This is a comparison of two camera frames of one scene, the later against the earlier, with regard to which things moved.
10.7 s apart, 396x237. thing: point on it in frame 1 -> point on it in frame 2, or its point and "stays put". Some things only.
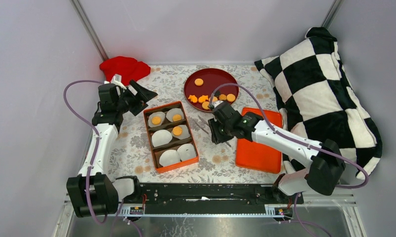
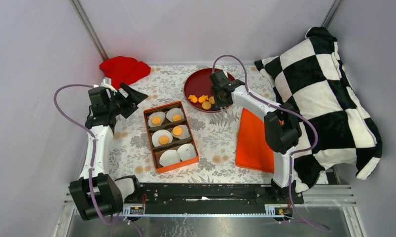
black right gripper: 216,137 -> 218,103
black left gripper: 144,95 -> 133,95
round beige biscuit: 177,131 stays put
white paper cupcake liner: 186,151 stays put
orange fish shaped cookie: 202,98 stays put
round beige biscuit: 176,117 stays put
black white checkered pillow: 317,101 stays put
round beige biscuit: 156,120 stays put
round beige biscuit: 198,82 -> 163,139
